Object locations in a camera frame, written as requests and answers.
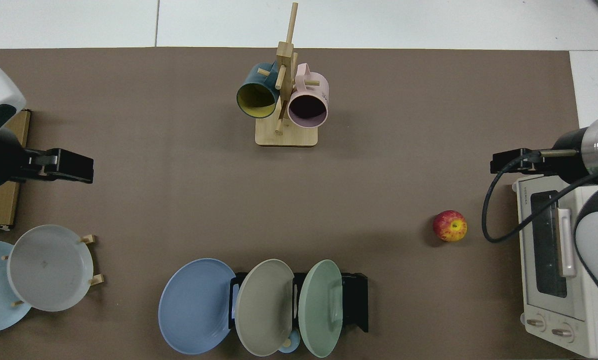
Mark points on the small blue round thing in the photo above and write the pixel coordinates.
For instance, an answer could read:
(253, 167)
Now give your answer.
(291, 346)

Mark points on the wooden peg plate stand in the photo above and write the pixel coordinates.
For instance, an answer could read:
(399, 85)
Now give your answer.
(93, 239)

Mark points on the brown table cloth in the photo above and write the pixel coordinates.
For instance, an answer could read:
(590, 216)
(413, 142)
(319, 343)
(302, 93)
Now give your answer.
(179, 200)

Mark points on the wooden mug stand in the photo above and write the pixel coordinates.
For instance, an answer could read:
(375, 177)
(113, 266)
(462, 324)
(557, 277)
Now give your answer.
(286, 136)

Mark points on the beige plate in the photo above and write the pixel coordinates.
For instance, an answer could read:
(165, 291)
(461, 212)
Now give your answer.
(261, 310)

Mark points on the pale toaster oven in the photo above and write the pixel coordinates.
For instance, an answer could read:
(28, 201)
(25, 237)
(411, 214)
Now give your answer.
(539, 300)

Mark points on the black dish rack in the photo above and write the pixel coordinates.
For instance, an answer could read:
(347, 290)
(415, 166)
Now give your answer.
(355, 300)

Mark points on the grey plate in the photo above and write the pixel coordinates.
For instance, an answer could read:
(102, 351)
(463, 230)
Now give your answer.
(49, 267)

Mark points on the green plate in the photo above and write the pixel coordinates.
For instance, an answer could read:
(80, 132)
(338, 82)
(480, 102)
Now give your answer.
(319, 310)

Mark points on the red yellow apple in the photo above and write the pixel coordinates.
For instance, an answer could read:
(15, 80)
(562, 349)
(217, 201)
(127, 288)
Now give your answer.
(449, 226)

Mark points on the pink mug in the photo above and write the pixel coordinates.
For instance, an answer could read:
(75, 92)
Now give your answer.
(307, 111)

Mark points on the teal mug yellow inside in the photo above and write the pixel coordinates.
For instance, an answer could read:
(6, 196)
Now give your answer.
(255, 100)

